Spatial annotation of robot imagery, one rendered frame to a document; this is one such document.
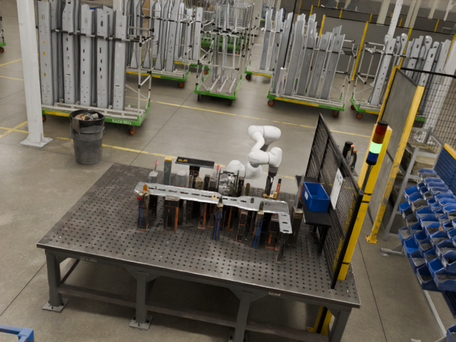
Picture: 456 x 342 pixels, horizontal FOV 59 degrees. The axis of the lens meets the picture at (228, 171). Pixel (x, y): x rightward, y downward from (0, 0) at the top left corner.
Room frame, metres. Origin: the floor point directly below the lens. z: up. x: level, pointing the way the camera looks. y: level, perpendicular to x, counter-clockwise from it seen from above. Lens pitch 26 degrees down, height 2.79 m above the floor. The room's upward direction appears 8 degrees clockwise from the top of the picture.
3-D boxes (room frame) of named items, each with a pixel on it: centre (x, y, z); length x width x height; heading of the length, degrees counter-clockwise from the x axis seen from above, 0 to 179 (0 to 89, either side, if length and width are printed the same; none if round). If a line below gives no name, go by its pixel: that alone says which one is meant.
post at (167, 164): (3.50, 0.58, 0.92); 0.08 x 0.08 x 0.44; 0
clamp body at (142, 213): (2.98, 0.67, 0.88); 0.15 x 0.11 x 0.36; 0
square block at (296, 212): (3.04, -0.65, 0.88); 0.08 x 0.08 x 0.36; 0
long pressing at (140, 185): (3.16, 0.11, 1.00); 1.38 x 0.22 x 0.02; 90
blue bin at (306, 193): (3.26, -0.81, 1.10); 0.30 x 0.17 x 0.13; 8
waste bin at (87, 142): (5.53, 2.14, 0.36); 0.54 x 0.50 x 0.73; 176
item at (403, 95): (5.00, -1.98, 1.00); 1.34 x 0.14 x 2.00; 176
